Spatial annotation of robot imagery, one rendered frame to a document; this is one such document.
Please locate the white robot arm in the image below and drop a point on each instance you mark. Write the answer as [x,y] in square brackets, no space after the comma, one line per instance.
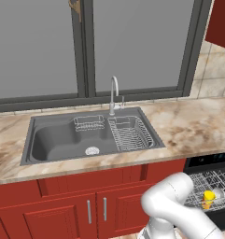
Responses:
[173,205]

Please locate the black dishwasher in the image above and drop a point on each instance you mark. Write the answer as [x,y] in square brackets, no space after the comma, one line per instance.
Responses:
[210,161]

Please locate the yellow cup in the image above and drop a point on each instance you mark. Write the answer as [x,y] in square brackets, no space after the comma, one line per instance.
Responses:
[208,199]

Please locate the clear glass bowl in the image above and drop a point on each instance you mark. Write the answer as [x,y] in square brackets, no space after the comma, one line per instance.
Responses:
[220,194]

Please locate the silver sink tap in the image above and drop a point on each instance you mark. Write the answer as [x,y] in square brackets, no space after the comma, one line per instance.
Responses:
[113,93]

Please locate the grey kitchen sink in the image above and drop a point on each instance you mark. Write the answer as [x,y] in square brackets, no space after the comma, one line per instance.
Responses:
[64,141]

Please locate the red false drawer front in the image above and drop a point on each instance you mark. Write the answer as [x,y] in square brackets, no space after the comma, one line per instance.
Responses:
[92,182]

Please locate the grey framed window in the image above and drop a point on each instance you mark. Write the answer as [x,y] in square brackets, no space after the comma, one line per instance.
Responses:
[92,49]

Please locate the red wall cupboard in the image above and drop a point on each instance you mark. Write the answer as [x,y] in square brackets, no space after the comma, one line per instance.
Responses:
[221,21]

